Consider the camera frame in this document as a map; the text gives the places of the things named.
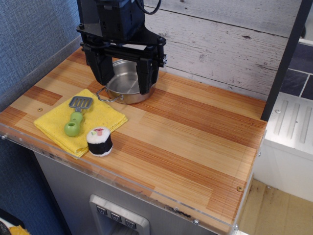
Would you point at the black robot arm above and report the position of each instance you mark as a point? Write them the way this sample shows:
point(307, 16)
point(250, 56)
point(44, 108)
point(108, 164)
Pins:
point(121, 10)

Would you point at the yellow folded cloth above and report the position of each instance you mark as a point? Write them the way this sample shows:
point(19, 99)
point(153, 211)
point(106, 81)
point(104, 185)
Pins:
point(99, 114)

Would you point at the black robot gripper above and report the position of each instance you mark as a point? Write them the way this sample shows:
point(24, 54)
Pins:
point(131, 42)

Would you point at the grey toy dispenser panel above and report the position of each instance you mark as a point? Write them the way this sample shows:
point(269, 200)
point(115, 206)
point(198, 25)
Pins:
point(112, 219)

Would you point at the clear acrylic table edge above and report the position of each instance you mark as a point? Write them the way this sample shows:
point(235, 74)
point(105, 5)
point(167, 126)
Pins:
point(73, 180)

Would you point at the white toy sink unit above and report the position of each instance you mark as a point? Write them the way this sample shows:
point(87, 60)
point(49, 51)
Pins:
point(285, 158)

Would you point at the green grey toy spatula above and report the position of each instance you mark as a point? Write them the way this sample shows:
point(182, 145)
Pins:
point(79, 103)

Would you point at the yellow black object corner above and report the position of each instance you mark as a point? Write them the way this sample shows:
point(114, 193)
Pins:
point(6, 228)

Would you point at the plush sushi roll toy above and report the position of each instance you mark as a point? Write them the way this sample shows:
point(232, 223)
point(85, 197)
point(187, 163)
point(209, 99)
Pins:
point(99, 141)

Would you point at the small stainless steel pot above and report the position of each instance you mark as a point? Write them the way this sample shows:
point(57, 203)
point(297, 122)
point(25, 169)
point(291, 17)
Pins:
point(123, 87)

